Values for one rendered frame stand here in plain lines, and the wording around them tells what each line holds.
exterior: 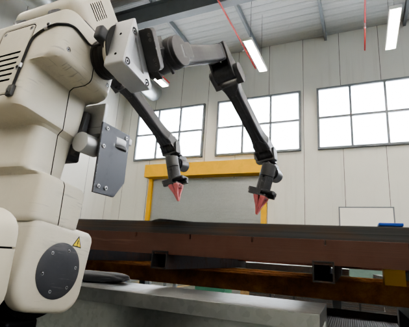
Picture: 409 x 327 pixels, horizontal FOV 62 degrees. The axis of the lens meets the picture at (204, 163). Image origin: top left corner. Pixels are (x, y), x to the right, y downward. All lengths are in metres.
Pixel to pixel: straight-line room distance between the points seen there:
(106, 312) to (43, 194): 0.48
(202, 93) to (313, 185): 4.69
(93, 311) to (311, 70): 10.11
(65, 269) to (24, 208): 0.14
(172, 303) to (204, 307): 0.07
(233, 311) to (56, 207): 0.40
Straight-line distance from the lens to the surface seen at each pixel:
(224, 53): 1.19
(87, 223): 1.26
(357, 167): 9.59
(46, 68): 0.78
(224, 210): 10.00
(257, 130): 1.32
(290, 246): 0.91
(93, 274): 1.01
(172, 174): 1.50
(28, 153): 0.75
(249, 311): 0.73
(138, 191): 11.58
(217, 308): 0.75
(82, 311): 1.14
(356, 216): 9.33
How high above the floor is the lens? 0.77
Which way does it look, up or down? 15 degrees up
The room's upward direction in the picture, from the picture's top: 4 degrees clockwise
